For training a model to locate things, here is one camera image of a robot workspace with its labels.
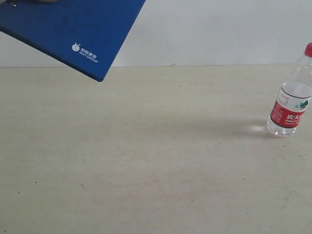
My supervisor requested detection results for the person's open hand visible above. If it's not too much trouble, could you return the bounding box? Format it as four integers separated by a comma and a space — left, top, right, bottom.
37, 0, 58, 3

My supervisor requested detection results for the blue ring binder notebook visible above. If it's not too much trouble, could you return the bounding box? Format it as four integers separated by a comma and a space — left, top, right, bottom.
0, 0, 144, 82

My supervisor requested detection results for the clear plastic water bottle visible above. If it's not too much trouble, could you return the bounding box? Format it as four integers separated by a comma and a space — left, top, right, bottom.
267, 43, 312, 137

